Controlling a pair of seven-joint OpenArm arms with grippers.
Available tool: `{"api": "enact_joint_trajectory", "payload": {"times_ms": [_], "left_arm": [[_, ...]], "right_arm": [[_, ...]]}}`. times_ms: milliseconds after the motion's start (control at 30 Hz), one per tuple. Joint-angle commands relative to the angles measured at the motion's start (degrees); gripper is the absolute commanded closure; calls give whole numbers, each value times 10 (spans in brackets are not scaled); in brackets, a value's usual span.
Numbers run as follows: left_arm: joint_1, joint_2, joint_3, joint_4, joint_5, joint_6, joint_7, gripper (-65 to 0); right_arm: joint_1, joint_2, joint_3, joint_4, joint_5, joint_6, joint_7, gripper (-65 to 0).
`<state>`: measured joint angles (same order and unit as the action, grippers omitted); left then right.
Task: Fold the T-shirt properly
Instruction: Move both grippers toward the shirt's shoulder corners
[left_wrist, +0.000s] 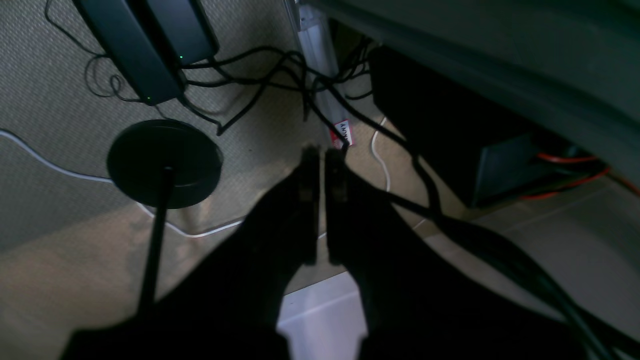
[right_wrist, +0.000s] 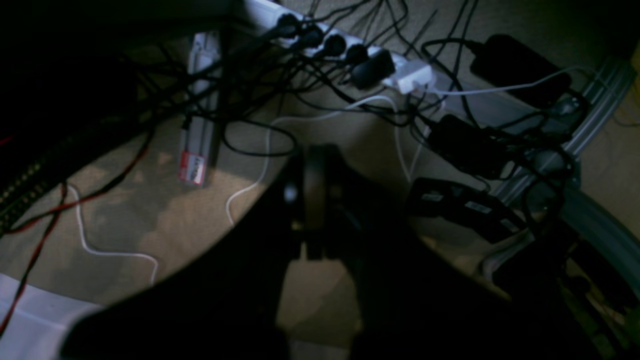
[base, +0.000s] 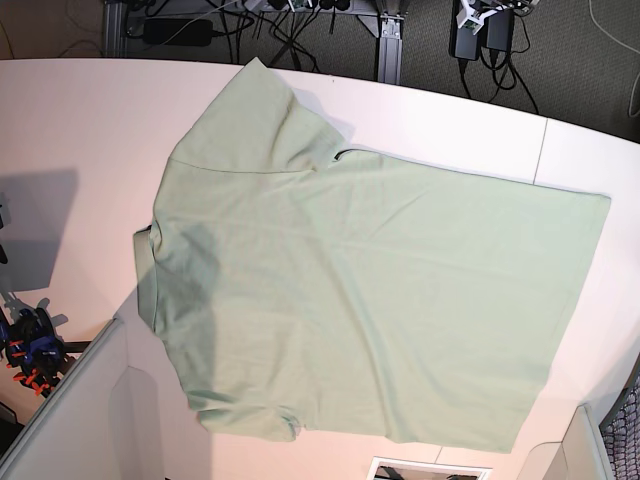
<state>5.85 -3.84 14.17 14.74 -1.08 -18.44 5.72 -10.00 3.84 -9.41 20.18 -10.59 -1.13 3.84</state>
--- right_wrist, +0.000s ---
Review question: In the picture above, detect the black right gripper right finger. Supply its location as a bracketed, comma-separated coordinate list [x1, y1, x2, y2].
[325, 145, 601, 360]

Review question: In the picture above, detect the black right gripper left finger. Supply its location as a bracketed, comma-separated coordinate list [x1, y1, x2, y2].
[60, 145, 321, 360]

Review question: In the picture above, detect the black power adapter lower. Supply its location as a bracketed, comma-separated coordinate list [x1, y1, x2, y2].
[405, 177, 527, 244]

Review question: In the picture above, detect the black power adapter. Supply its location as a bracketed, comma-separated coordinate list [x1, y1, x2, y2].
[405, 177, 527, 244]
[426, 114, 519, 181]
[466, 34, 572, 109]

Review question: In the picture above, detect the black power adapter middle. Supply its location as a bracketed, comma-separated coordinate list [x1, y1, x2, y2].
[426, 114, 519, 181]

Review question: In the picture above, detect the white power strip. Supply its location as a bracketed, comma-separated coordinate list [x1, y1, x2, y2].
[245, 0, 571, 107]

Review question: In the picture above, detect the black power adapter upper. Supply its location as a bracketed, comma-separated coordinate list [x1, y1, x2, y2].
[466, 34, 572, 109]

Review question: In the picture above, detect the aluminium frame leg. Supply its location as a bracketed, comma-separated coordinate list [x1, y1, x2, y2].
[178, 30, 222, 188]

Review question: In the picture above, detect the red cable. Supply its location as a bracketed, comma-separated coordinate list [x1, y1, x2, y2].
[0, 135, 153, 336]

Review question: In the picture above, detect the white cable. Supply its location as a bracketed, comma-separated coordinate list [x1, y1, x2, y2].
[67, 65, 596, 286]

